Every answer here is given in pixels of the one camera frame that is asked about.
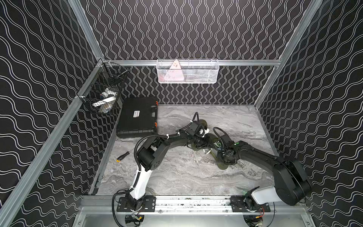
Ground black wire basket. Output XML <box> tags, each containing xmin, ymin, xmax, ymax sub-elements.
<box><xmin>80</xmin><ymin>62</ymin><xmax>130</xmax><ymax>115</ymax></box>

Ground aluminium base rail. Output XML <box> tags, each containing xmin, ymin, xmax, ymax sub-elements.
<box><xmin>79</xmin><ymin>195</ymin><xmax>307</xmax><ymax>215</ymax></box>

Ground pink triangle card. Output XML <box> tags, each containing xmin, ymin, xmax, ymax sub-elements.
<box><xmin>164</xmin><ymin>60</ymin><xmax>185</xmax><ymax>83</ymax></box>

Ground white items in black basket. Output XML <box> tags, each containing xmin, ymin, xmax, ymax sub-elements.
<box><xmin>92</xmin><ymin>88</ymin><xmax>118</xmax><ymax>114</ymax></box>

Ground screwdriver black yellow handle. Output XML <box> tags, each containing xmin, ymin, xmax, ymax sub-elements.
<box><xmin>116</xmin><ymin>149</ymin><xmax>134</xmax><ymax>162</ymax></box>

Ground green shoe one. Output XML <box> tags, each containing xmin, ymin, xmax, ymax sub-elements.
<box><xmin>208</xmin><ymin>133</ymin><xmax>229</xmax><ymax>170</ymax></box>
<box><xmin>190</xmin><ymin>119</ymin><xmax>212</xmax><ymax>150</ymax></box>

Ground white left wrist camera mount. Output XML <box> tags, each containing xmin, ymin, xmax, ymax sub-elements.
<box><xmin>202</xmin><ymin>128</ymin><xmax>209</xmax><ymax>137</ymax></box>

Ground white wire basket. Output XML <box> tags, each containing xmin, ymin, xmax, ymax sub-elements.
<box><xmin>156</xmin><ymin>59</ymin><xmax>220</xmax><ymax>84</ymax></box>

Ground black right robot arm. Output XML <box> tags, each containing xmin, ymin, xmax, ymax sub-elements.
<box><xmin>217</xmin><ymin>135</ymin><xmax>313</xmax><ymax>206</ymax></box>

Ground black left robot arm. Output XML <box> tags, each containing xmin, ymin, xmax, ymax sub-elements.
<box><xmin>125</xmin><ymin>120</ymin><xmax>209</xmax><ymax>211</ymax></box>

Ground black tool case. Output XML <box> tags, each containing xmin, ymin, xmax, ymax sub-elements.
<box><xmin>116</xmin><ymin>96</ymin><xmax>158</xmax><ymax>139</ymax></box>

